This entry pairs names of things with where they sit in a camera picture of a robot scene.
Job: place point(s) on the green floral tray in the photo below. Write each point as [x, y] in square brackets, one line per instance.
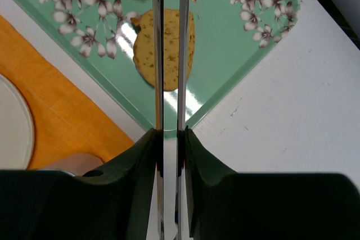
[230, 38]

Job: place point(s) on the silver metal tongs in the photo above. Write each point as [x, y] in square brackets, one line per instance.
[170, 107]

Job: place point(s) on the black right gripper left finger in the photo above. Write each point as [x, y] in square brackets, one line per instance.
[111, 201]

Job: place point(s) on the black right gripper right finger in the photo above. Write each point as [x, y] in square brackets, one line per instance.
[225, 204]

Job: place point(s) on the white blue ceramic plate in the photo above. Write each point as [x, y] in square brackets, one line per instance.
[17, 128]

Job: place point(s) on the orange cartoon placemat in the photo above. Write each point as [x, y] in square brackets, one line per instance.
[66, 120]

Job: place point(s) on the sliced bread piece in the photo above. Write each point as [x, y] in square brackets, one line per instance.
[143, 48]

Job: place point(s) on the pink white ceramic mug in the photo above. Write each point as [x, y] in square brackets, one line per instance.
[76, 164]

